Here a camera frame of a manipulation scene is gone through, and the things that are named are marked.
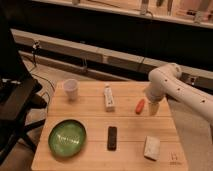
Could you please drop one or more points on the white sponge block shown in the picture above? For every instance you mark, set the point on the white sponge block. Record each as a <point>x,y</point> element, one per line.
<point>152,148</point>

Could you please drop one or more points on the black chair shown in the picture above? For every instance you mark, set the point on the black chair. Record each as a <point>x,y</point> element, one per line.
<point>18,94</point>

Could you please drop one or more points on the green ceramic bowl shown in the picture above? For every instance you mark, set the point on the green ceramic bowl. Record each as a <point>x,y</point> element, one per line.
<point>67,138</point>

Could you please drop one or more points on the black remote control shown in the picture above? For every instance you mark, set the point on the black remote control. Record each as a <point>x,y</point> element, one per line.
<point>112,138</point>

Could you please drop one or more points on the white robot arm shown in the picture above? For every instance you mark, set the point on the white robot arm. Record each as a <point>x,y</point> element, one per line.
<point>166,80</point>

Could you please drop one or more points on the white paper cup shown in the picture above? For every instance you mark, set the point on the white paper cup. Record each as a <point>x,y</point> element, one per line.
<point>70,87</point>

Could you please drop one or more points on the orange red pepper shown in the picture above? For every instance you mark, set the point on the orange red pepper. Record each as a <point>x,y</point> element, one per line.
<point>140,106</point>

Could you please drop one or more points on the white tube bottle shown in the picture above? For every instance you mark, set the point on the white tube bottle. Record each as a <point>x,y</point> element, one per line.
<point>109,100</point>

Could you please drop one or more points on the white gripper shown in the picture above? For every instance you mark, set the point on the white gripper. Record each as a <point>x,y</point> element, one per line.
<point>153,108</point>

